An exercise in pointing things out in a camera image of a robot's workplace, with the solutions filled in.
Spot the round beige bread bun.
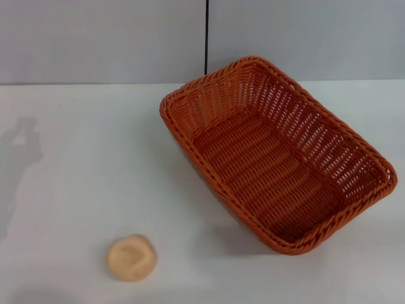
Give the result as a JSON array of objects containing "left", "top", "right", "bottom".
[{"left": 106, "top": 234, "right": 158, "bottom": 282}]

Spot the orange woven plastic basket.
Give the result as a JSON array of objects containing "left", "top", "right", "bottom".
[{"left": 159, "top": 56, "right": 398, "bottom": 257}]

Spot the black vertical wall strip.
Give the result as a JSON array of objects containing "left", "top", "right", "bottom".
[{"left": 204, "top": 0, "right": 211, "bottom": 76}]

